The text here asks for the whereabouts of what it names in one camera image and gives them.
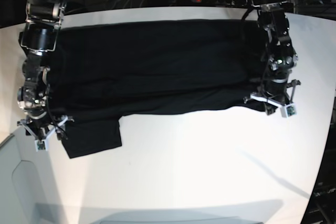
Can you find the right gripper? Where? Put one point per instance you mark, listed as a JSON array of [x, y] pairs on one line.
[[44, 126]]

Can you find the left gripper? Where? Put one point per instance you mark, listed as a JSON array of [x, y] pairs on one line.
[[273, 93]]

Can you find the black T-shirt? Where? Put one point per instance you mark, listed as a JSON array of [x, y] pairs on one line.
[[100, 74]]

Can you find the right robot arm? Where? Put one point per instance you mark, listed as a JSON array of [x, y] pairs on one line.
[[43, 24]]

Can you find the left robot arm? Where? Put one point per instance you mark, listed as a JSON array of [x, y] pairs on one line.
[[280, 58]]

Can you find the black power strip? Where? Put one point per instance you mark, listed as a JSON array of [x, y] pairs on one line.
[[225, 3]]

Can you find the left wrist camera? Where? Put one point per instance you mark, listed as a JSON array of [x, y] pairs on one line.
[[288, 110]]

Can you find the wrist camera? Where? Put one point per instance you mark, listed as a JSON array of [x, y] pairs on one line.
[[41, 145], [288, 110]]

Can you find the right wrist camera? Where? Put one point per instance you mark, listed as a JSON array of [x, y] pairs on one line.
[[41, 145]]

